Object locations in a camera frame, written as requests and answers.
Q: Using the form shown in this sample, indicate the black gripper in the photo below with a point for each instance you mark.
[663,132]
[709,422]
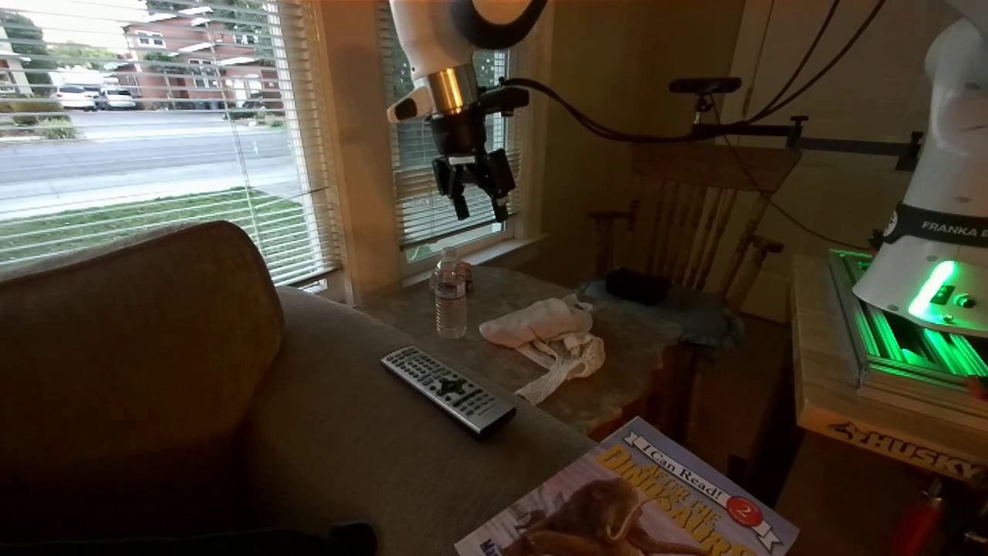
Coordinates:
[461,144]

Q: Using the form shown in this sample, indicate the grey remote control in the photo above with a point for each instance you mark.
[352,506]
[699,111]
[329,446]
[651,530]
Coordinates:
[466,404]

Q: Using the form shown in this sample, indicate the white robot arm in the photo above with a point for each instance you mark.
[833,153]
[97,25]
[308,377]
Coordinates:
[933,254]

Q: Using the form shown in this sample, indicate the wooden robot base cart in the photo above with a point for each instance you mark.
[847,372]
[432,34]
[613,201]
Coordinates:
[883,384]

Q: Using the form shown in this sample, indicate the clear plastic water bottle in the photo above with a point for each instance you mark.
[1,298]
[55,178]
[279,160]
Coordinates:
[452,295]

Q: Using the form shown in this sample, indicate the white crocheted cloth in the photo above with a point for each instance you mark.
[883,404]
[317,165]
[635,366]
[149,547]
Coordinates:
[556,335]

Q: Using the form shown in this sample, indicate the black object on cushion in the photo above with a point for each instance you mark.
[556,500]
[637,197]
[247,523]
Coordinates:
[637,284]

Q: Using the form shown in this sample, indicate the wooden rocking chair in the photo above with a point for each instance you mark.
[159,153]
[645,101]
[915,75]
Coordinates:
[691,216]

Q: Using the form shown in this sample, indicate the blue ruffled seat cushion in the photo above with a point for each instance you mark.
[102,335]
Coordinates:
[690,316]

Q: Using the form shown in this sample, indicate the magazine with animal cover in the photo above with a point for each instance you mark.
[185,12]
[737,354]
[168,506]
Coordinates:
[637,492]

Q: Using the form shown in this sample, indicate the white window blinds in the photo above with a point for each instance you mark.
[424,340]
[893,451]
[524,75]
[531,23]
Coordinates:
[133,115]

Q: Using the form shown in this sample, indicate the olive green sofa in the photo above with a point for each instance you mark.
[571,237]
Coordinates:
[162,396]

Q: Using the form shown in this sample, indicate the black camera on clamp arm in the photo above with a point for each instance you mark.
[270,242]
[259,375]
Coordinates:
[709,124]

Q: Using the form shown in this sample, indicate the red handled tool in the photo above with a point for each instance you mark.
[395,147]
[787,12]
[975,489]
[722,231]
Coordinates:
[917,523]

